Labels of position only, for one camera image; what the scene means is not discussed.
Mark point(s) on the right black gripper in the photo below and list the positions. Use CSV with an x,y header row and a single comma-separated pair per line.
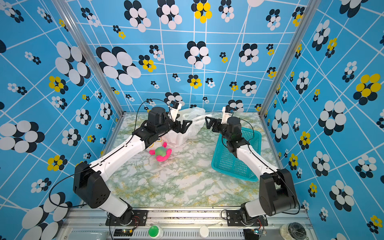
x,y
217,122

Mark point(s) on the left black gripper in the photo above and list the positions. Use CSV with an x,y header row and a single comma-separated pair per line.
x,y
184,127

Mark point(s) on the white translucent plastic bag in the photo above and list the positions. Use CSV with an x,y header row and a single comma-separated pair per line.
x,y
197,116

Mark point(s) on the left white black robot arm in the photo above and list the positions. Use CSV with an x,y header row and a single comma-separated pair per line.
x,y
90,179

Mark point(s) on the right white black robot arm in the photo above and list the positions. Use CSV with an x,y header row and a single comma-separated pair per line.
x,y
277,193

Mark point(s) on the pink panda plush toy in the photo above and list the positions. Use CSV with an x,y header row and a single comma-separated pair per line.
x,y
160,150

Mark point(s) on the white round button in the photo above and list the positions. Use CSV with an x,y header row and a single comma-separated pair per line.
x,y
204,232

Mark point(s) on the green push button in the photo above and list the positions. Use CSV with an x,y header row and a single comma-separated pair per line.
x,y
154,232

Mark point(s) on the small circuit board right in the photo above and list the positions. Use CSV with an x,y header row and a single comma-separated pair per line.
x,y
253,234

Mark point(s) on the small circuit board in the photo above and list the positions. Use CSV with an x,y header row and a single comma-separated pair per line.
x,y
253,234
123,233

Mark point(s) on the small circuit board left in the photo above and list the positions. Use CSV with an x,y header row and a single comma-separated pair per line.
x,y
123,233

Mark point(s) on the tape roll in cup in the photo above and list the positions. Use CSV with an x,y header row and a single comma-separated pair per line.
x,y
293,231

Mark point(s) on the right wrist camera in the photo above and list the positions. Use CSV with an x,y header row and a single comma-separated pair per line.
x,y
227,113

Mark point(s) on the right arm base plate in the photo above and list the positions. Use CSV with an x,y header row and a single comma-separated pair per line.
x,y
239,218

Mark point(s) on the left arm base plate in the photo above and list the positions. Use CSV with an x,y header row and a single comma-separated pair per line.
x,y
132,218

